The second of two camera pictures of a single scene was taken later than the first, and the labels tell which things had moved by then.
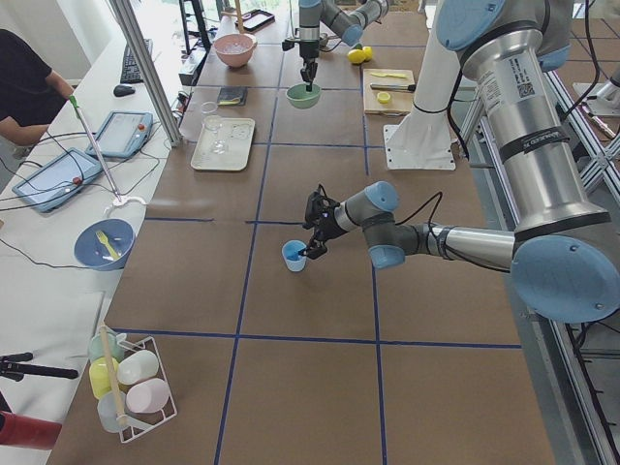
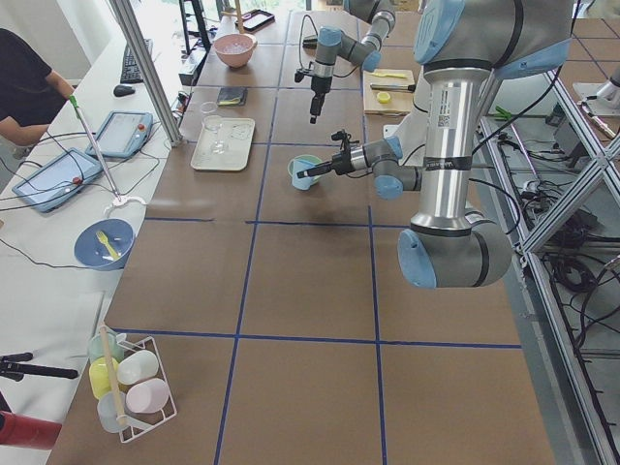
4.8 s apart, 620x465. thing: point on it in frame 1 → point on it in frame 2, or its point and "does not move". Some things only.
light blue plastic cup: (290, 251) → (299, 164)
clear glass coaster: (208, 108) does not move
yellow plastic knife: (398, 76) does not move
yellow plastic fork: (104, 239) does not move
